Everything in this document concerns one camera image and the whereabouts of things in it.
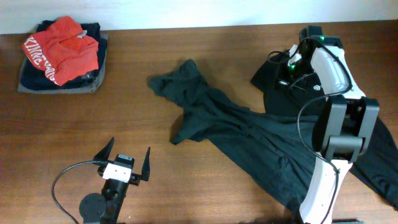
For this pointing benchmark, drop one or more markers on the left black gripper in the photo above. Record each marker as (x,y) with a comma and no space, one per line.
(135,178)

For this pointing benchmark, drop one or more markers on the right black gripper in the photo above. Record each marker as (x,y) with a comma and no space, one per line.
(282,82)

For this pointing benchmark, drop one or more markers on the dark green t-shirt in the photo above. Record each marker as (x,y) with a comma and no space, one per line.
(267,147)

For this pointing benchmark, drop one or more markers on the black garment white logo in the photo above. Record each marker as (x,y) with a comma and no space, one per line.
(377,168)

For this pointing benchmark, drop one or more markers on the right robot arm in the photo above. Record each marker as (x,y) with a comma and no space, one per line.
(344,127)

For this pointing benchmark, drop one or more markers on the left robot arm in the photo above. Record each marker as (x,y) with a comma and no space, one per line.
(104,207)

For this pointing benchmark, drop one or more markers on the grey folded garment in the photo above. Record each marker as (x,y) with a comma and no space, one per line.
(88,89)

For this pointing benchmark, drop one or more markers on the navy folded garment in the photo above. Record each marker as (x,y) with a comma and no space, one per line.
(34,79)

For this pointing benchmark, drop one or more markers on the red folded shirt white lettering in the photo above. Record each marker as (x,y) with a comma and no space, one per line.
(63,51)

